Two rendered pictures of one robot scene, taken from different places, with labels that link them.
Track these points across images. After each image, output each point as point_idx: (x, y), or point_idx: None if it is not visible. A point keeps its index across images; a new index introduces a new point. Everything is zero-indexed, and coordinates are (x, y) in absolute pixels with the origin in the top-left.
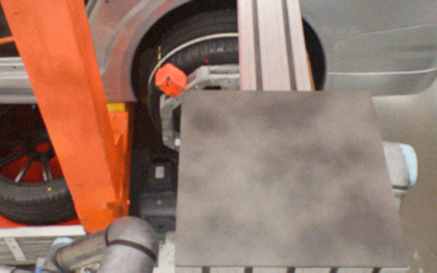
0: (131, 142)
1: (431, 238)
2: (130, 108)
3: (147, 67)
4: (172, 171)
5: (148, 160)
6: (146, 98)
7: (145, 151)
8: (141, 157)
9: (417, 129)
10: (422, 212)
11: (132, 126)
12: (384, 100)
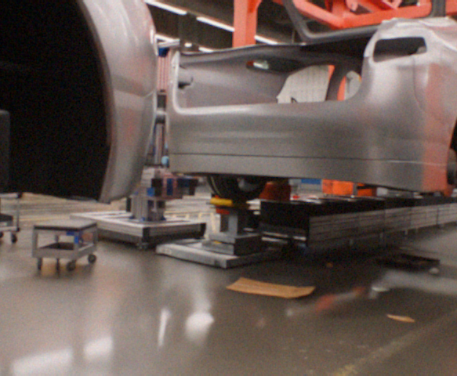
0: (262, 197)
1: (121, 269)
2: (273, 188)
3: (357, 271)
4: (248, 217)
5: (276, 244)
6: (329, 265)
7: (281, 244)
8: (279, 243)
9: (174, 288)
10: (134, 272)
11: (269, 196)
12: (214, 291)
